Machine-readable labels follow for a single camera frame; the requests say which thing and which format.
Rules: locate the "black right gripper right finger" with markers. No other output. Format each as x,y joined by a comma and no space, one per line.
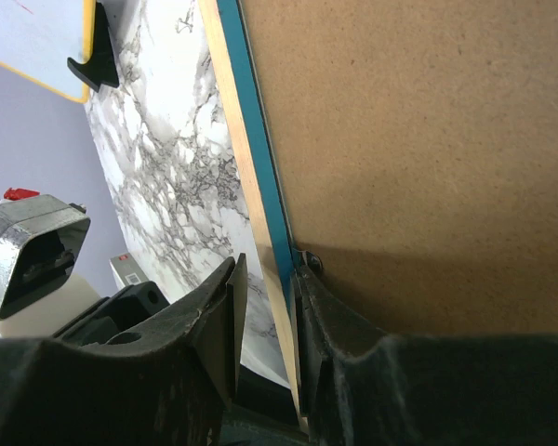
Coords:
361,386

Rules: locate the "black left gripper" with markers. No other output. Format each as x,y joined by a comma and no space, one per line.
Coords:
111,316

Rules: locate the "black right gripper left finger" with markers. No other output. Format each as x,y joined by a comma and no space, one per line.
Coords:
165,381

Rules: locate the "brown frame backing board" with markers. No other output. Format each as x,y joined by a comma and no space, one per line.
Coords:
417,148

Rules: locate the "wooden picture frame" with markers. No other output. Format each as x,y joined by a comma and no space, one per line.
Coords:
235,70

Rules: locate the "small white cardboard box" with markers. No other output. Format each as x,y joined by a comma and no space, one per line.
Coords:
126,271

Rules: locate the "yellow framed whiteboard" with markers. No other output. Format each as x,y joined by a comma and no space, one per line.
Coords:
38,37

